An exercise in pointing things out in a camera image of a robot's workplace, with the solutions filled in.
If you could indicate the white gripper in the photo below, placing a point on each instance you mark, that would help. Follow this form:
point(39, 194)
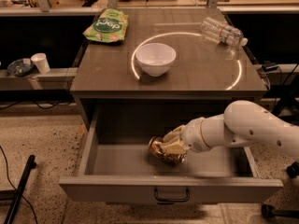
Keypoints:
point(192, 135)

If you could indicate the orange soda can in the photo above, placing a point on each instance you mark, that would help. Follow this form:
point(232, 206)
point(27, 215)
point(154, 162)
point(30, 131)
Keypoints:
point(156, 150)

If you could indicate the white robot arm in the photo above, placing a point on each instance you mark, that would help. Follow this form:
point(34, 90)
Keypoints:
point(241, 124)

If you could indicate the grey drawer cabinet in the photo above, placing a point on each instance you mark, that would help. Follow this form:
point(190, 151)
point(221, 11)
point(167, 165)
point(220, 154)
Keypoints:
point(202, 70)

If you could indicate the open grey top drawer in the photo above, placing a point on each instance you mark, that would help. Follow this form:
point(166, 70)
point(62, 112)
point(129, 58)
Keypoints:
point(116, 166)

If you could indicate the white bowl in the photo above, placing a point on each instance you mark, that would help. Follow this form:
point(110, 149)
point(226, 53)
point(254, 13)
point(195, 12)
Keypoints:
point(155, 59)

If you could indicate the black chair caster base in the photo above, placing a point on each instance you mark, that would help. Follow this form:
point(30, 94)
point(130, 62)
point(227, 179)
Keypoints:
point(285, 204)

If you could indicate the clear plastic water bottle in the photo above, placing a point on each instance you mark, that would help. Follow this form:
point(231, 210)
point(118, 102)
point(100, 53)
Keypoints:
point(223, 32)

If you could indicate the green snack bag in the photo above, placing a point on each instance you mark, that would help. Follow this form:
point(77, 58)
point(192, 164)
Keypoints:
point(109, 27)

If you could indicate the black metal stand leg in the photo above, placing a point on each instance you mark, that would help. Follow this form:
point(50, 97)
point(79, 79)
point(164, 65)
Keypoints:
point(17, 193)

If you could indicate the white paper cup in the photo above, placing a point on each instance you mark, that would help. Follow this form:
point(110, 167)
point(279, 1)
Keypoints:
point(41, 62)

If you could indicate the dark round plate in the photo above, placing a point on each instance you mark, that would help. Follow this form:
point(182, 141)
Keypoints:
point(21, 67)

